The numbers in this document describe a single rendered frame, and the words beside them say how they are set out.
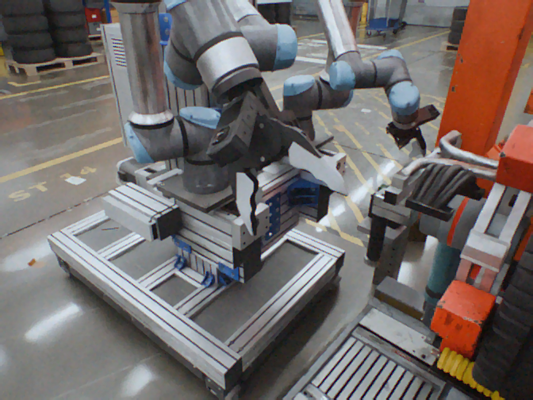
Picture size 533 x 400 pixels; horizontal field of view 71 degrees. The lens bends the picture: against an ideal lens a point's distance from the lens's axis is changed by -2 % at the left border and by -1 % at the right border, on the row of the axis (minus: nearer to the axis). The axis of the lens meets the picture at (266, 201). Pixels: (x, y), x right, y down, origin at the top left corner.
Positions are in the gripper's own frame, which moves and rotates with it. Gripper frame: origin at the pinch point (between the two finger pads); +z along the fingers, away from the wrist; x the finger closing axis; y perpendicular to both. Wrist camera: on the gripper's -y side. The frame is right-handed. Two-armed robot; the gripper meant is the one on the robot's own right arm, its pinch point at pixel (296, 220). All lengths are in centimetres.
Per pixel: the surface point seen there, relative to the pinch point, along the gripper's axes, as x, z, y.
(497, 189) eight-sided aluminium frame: -21.9, 13.3, 33.7
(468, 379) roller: 2, 59, 48
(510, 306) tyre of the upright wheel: -16.5, 29.4, 22.0
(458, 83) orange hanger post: -24, -8, 98
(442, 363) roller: 6, 55, 49
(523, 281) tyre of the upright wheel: -19.7, 25.6, 21.9
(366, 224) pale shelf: 30, 27, 114
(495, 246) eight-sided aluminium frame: -17.9, 21.2, 27.8
